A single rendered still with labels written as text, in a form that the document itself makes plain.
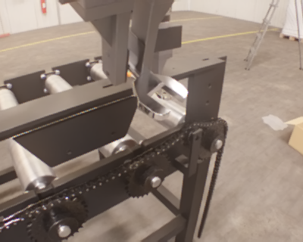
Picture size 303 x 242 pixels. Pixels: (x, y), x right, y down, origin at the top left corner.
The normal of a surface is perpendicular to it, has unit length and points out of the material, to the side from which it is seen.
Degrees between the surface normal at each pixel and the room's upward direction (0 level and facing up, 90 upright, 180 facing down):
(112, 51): 98
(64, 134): 90
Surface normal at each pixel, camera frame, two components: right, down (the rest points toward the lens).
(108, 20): 0.58, 0.72
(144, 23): -0.80, 0.42
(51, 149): 0.61, 0.42
